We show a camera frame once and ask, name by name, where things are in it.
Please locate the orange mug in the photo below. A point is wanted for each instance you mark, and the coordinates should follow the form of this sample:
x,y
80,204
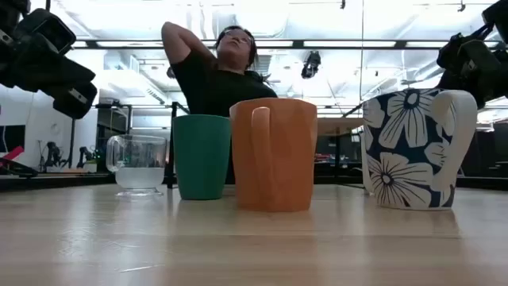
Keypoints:
x,y
285,159

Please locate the clear glass mug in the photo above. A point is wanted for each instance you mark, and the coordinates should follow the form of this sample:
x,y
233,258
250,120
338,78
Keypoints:
x,y
139,178

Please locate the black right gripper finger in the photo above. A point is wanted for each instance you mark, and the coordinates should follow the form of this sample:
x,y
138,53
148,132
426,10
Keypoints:
x,y
500,18
468,59

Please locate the black wall monitor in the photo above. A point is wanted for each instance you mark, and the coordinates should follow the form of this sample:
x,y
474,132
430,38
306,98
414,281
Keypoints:
x,y
12,139

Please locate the person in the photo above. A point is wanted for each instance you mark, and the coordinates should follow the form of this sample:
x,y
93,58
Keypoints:
x,y
222,91

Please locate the black metal rack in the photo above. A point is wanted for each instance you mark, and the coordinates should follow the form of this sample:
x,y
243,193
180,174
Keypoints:
x,y
113,119

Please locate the green plastic cup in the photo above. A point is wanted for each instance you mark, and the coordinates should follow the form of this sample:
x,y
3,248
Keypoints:
x,y
200,159

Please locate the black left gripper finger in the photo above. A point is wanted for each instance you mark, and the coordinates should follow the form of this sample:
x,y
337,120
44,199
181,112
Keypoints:
x,y
45,33
77,101

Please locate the black overhead crossbar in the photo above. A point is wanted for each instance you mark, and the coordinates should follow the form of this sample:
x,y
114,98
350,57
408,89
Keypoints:
x,y
278,44

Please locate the red stick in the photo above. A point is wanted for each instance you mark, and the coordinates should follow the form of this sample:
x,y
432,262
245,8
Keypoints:
x,y
12,154

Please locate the black room divider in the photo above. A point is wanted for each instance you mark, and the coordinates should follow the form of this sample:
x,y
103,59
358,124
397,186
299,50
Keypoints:
x,y
488,155

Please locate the background black robot arm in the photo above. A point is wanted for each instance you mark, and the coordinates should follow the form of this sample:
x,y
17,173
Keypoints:
x,y
85,155
52,155

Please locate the wooden shelf with black legs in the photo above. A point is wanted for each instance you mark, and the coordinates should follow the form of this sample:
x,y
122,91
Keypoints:
x,y
337,126

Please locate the black ceiling-mounted camera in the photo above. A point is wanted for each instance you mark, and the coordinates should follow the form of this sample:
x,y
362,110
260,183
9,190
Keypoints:
x,y
310,65
170,73

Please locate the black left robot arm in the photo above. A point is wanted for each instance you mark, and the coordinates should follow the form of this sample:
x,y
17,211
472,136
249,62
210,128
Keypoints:
x,y
10,8

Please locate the navy white floral mug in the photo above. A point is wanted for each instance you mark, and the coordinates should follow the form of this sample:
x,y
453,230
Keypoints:
x,y
401,159

